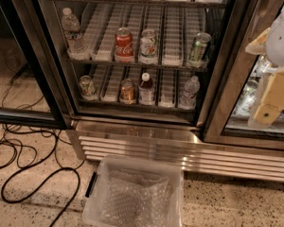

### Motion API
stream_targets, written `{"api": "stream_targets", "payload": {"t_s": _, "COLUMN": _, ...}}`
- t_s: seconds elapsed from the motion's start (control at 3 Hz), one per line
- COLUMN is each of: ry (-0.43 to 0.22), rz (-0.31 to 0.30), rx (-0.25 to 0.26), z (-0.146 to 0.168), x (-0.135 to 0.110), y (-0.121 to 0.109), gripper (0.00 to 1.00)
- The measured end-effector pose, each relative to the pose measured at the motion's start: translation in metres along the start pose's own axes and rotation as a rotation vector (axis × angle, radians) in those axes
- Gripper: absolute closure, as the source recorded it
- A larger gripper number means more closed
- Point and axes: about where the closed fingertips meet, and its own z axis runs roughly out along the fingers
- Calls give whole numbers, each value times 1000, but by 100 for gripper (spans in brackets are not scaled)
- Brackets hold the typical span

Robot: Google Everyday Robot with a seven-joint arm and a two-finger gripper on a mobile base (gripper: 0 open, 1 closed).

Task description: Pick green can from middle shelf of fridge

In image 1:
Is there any red cola can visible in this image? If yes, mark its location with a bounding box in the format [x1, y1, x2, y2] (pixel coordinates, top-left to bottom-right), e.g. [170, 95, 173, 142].
[115, 27, 133, 62]

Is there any closed right fridge door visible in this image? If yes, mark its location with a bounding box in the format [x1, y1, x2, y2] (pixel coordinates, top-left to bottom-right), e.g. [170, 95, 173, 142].
[204, 0, 284, 150]

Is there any clear water bottle shelf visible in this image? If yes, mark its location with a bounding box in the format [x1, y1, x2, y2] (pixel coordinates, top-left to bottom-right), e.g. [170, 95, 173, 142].
[178, 76, 200, 110]
[62, 8, 88, 61]

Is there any white can lower right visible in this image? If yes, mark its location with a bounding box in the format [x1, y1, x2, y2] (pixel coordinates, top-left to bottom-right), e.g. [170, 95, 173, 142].
[236, 79, 257, 116]

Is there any stainless steel fridge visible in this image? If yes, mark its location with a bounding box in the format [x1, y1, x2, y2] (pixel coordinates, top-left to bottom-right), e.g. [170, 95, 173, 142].
[3, 0, 284, 183]

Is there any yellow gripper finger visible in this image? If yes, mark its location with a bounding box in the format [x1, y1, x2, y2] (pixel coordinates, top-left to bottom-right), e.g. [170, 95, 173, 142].
[245, 27, 271, 55]
[254, 69, 284, 126]

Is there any open glass fridge door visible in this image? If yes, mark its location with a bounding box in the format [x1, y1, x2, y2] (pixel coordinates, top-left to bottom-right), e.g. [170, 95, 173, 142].
[0, 0, 67, 130]

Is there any clear plastic bin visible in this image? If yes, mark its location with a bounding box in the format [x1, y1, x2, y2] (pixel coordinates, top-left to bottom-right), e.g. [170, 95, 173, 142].
[82, 155, 184, 227]

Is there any orange brown can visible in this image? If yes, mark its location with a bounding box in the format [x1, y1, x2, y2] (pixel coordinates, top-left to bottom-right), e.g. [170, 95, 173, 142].
[119, 79, 135, 104]

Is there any white green soda can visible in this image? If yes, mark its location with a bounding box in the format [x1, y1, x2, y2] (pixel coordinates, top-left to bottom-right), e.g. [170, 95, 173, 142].
[139, 29, 158, 64]

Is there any dark juice bottle white cap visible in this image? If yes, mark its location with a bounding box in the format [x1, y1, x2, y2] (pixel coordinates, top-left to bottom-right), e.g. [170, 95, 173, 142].
[139, 73, 154, 105]

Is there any clear water bottle bottom shelf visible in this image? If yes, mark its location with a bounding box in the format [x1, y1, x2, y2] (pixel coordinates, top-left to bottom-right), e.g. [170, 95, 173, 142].
[178, 76, 200, 110]

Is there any silver can bottom left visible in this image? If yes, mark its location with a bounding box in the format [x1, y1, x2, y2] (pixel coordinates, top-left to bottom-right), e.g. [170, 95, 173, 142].
[79, 76, 97, 100]

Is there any clear water bottle middle shelf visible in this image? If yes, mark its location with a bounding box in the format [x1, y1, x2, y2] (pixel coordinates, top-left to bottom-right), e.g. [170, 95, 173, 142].
[62, 8, 88, 61]

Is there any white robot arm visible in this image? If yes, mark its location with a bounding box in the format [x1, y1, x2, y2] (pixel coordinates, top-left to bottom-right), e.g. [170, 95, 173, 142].
[245, 9, 284, 130]

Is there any bubble wrap sheet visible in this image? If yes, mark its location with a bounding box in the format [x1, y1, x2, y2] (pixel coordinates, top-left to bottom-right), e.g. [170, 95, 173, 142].
[99, 170, 171, 227]

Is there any black floor cable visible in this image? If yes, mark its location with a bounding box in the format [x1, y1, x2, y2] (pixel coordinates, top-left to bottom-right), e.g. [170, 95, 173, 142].
[0, 38, 85, 227]

